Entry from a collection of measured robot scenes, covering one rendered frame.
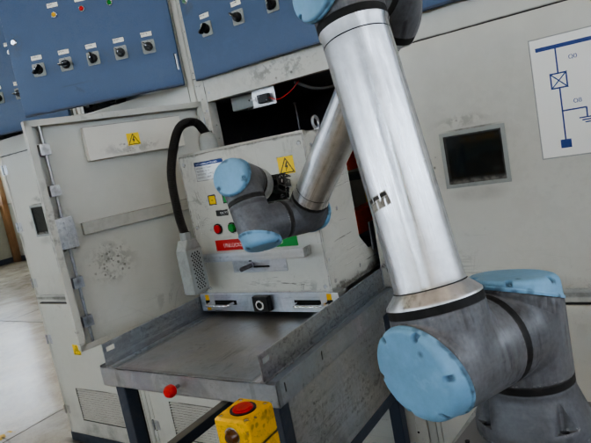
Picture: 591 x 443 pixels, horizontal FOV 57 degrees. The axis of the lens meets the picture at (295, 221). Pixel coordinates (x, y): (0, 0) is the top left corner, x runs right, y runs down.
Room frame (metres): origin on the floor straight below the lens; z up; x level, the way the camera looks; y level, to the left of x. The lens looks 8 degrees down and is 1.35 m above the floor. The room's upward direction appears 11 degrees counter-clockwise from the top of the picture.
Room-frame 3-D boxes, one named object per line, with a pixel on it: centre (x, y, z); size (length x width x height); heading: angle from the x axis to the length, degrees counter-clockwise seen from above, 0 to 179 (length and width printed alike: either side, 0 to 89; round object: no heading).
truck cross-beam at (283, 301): (1.68, 0.13, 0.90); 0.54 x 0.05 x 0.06; 56
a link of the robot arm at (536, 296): (0.88, -0.33, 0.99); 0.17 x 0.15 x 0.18; 123
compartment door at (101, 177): (1.91, 0.52, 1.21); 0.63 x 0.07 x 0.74; 128
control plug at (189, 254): (1.72, 0.35, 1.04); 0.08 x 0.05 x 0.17; 146
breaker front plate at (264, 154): (1.66, 0.14, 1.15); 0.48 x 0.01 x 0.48; 56
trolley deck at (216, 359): (1.60, 0.18, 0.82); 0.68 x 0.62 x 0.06; 146
